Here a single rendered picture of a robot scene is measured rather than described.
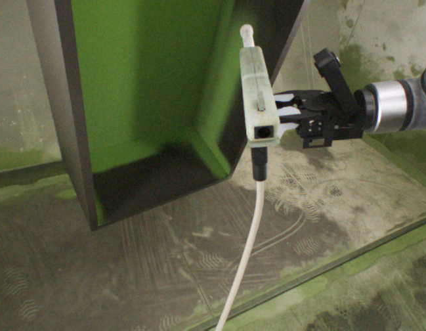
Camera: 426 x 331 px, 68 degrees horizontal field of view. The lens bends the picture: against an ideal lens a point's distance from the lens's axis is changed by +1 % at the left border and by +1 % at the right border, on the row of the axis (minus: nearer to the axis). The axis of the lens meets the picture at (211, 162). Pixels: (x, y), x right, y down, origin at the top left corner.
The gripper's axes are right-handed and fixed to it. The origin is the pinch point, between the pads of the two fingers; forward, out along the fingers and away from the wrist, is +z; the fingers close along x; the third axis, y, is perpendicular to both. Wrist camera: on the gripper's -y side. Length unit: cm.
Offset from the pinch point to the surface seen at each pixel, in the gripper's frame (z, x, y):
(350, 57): -93, 200, 80
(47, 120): 105, 96, 52
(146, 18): 28, 55, -4
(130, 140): 49, 62, 46
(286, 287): -14, 27, 112
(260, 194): -0.9, -1.5, 20.2
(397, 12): -112, 181, 43
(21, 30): 108, 118, 11
